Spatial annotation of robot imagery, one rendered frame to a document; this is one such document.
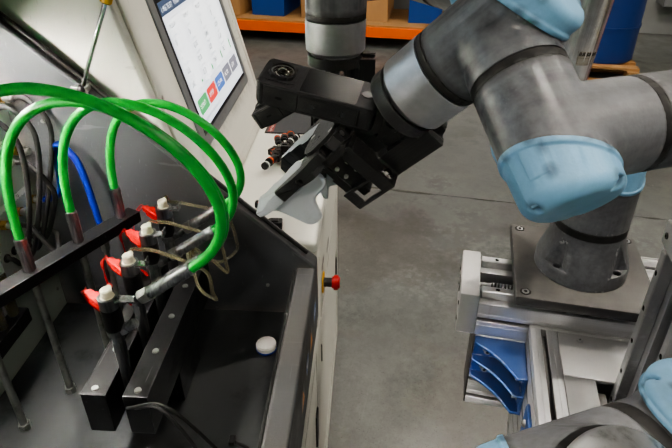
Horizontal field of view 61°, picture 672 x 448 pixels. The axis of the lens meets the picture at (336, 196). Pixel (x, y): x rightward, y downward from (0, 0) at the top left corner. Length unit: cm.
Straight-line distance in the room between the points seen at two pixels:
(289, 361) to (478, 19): 66
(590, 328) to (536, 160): 71
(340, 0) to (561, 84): 34
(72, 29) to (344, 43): 55
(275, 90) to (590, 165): 27
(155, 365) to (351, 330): 152
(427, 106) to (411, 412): 172
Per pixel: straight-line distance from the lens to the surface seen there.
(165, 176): 110
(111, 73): 109
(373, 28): 600
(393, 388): 219
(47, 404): 117
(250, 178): 140
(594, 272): 101
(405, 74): 48
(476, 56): 44
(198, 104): 127
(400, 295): 256
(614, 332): 110
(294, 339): 99
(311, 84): 53
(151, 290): 82
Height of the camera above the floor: 164
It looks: 30 degrees down
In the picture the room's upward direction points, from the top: straight up
